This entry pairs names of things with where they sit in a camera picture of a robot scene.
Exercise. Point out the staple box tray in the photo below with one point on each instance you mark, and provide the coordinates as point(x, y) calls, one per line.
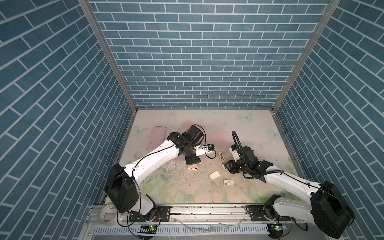
point(214, 175)

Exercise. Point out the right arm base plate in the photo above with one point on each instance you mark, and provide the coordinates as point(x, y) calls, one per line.
point(256, 213)

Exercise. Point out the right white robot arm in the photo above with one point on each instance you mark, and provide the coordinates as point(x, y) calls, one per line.
point(320, 204)

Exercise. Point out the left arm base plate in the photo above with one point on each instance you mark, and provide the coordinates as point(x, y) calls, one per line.
point(159, 214)

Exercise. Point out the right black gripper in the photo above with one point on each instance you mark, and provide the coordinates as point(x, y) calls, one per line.
point(231, 168)

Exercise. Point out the pink flat case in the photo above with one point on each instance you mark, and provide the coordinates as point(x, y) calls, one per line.
point(157, 138)

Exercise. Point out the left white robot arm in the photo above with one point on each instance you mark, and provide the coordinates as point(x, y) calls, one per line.
point(123, 182)

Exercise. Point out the aluminium corner post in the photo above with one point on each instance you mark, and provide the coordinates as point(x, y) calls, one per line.
point(95, 26)
point(318, 30)

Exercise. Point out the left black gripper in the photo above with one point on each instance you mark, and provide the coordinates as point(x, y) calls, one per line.
point(194, 160)

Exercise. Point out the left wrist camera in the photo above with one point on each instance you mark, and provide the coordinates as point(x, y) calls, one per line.
point(205, 149)

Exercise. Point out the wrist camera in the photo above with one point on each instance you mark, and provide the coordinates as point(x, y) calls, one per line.
point(205, 149)
point(234, 151)

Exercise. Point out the aluminium front rail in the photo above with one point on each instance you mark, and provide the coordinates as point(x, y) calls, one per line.
point(201, 222)

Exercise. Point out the aluminium corner post left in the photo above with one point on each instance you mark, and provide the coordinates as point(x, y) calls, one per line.
point(95, 26)

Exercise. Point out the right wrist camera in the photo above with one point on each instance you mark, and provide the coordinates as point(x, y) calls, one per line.
point(234, 151)

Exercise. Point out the aluminium corner post right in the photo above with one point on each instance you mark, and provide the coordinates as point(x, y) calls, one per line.
point(318, 30)

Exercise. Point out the staple box sleeve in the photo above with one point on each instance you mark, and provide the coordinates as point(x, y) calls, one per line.
point(229, 183)

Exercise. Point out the clear tape roll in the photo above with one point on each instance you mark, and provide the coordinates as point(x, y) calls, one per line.
point(109, 215)

